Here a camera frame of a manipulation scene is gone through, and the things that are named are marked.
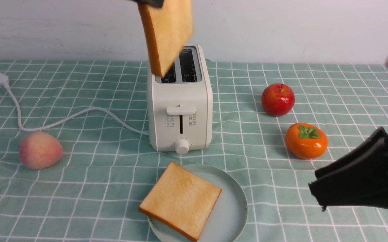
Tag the white two-slot toaster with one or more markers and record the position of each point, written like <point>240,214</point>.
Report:
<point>180,104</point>

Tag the orange persimmon with green leaf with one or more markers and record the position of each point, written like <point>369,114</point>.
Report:
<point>306,141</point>

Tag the toast slice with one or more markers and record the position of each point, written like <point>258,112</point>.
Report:
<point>166,31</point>
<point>182,201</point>

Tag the red apple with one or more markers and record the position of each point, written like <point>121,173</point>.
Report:
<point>278,99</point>

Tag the pale green round plate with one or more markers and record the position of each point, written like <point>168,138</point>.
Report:
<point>228,218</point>

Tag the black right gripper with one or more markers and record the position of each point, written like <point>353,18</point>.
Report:
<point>359,178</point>

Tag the green checkered tablecloth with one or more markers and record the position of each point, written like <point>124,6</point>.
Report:
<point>93,193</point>

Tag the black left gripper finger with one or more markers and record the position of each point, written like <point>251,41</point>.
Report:
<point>153,3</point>

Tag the pink yellow peach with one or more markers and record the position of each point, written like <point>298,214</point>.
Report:
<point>39,151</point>

